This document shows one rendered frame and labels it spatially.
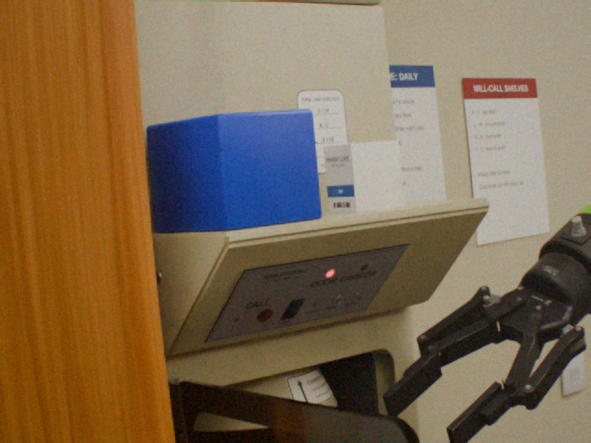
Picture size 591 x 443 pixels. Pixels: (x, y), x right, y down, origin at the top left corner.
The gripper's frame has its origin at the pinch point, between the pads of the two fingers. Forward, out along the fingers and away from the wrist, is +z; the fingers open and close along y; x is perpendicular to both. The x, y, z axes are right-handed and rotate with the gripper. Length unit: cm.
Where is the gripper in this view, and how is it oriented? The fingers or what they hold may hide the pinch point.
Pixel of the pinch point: (439, 405)
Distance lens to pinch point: 112.8
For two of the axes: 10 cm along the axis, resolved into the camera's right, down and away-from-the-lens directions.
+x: 2.5, 7.9, 5.6
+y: 6.6, 2.9, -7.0
